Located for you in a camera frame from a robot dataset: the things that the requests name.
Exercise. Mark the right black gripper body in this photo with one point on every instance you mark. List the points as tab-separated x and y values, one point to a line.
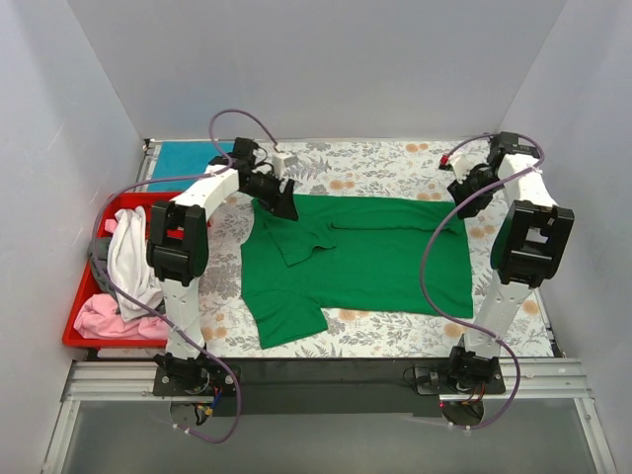
464	193

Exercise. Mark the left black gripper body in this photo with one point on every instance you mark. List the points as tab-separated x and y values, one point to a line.
280	193

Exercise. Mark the green t shirt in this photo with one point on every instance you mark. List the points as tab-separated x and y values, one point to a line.
356	253

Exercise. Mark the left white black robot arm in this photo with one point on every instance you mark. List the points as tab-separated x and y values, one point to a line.
178	251

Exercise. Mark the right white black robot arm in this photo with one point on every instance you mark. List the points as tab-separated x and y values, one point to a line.
527	251

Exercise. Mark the floral tablecloth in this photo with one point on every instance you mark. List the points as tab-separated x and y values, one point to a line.
405	169

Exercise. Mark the folded teal t shirt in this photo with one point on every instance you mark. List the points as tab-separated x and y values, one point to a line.
183	158

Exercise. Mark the white garment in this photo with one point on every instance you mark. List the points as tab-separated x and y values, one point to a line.
126	261

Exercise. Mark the grey garment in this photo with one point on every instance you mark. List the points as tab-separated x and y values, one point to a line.
97	253

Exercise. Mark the red plastic bin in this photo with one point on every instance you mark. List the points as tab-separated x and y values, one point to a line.
179	302

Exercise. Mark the pink garment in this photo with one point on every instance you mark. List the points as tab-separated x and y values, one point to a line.
99	318

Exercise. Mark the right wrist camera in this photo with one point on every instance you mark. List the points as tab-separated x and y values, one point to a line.
459	164

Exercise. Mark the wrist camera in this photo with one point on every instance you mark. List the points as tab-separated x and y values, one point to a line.
281	161
459	164

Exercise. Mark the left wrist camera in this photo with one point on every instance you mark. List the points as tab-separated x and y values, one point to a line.
281	161

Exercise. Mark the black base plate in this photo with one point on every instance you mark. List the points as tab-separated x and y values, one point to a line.
310	386

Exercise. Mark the aluminium rail frame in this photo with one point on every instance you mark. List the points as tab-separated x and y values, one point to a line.
110	421

